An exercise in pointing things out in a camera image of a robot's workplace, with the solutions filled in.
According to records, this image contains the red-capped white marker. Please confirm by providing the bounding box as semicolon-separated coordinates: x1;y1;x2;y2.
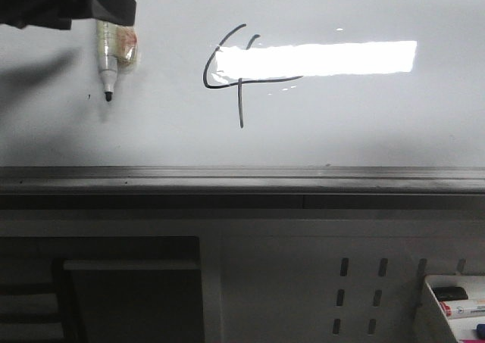
439;299;485;320

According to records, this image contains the dark cabinet with shelf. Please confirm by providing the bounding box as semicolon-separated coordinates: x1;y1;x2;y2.
1;236;205;342

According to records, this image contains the blue marker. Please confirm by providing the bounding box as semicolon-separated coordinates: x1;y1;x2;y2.
476;323;485;340

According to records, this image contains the white black-tip whiteboard marker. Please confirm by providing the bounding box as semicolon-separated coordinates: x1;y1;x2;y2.
95;20;138;102

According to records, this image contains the white marker holder box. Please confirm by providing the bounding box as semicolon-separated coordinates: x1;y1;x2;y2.
414;275;484;342

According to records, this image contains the black marker cap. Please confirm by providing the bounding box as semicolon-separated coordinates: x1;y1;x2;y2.
432;286;469;301

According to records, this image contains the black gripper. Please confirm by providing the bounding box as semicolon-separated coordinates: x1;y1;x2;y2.
1;0;136;30

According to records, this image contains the grey aluminium whiteboard tray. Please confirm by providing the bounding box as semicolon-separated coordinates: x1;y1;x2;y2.
1;167;484;210

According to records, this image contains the white whiteboard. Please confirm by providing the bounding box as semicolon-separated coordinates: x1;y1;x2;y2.
1;0;484;167

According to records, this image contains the white perforated metal panel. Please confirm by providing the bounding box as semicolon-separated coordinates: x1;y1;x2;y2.
1;209;484;342

